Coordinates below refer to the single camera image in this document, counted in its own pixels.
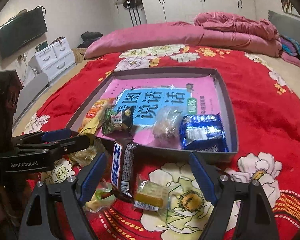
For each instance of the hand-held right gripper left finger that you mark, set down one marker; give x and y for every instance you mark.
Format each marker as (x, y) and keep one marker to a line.
(93, 177)

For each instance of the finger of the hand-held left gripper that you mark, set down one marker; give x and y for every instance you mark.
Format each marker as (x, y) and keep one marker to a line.
(70, 143)
(55, 135)

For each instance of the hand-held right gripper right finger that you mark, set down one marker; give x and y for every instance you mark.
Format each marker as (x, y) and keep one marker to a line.
(203, 177)

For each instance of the clear packet green label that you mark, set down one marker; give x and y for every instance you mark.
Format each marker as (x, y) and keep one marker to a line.
(102, 196)

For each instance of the black chocolate bar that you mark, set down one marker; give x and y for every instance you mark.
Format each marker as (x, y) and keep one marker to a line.
(123, 170)

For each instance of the orange snack packet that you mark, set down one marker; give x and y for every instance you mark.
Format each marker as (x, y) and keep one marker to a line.
(95, 115)

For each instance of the blue cookie packet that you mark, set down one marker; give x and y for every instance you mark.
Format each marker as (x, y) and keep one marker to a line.
(202, 132)

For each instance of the green black snack packet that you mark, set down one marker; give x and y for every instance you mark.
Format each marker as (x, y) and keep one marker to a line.
(117, 120)

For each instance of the clear packet yellow cake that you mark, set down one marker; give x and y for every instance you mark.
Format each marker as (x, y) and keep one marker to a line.
(150, 196)

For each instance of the clear packet brown pastry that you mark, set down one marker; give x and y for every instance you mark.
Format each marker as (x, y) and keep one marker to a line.
(165, 125)

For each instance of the grey cardboard box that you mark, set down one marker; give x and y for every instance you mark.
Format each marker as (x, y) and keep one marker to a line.
(165, 73)

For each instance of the white drawer cabinet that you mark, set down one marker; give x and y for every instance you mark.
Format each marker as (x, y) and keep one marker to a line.
(55, 57)

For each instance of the red floral blanket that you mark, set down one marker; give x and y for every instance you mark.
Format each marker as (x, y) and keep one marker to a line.
(260, 120)

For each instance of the tan fuzzy cloth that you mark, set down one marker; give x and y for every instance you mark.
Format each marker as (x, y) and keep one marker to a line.
(78, 55)

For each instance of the pink book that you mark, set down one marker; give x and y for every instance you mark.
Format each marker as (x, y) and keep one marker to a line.
(152, 87)

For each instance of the black clothes pile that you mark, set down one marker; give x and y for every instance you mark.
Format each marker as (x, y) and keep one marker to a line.
(90, 37)

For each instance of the pink folded quilt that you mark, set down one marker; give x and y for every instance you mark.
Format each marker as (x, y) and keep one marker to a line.
(140, 37)

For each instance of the crumpled pink duvet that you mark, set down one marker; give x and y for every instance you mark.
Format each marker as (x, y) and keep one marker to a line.
(227, 23)

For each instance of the colourful striped clothing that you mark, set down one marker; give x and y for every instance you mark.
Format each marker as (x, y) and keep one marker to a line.
(292, 46)

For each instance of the grey padded headboard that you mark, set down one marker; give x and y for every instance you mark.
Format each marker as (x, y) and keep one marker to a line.
(280, 21)

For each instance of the white wardrobe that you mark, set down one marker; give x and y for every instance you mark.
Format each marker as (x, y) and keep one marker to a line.
(185, 0)

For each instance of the black wall television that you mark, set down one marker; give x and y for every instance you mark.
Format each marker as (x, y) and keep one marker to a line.
(20, 32)

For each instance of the floral painted wall panel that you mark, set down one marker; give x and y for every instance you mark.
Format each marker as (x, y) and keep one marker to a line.
(287, 5)

